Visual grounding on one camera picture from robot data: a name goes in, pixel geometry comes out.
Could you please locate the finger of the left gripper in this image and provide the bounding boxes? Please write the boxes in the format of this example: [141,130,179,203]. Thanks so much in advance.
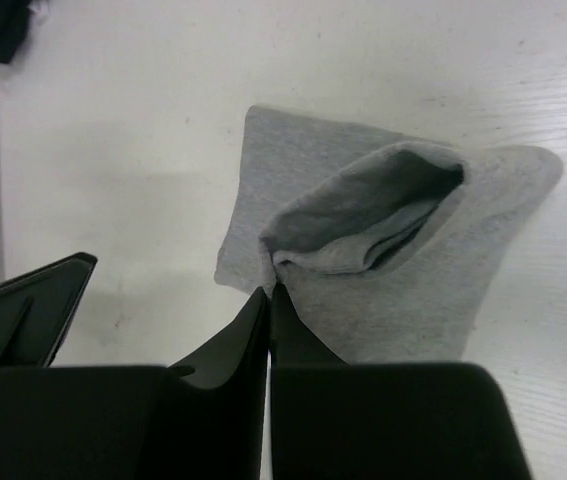
[0,252,98,367]

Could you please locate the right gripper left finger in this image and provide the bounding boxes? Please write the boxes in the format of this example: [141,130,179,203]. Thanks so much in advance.
[0,289,269,479]

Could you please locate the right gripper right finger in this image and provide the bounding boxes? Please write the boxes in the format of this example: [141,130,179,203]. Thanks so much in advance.
[270,285,531,480]

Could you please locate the grey tank top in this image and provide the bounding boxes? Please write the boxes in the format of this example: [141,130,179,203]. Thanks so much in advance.
[214,106,563,363]

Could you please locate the black folded tank top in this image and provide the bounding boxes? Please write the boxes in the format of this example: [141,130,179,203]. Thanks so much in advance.
[0,0,32,64]

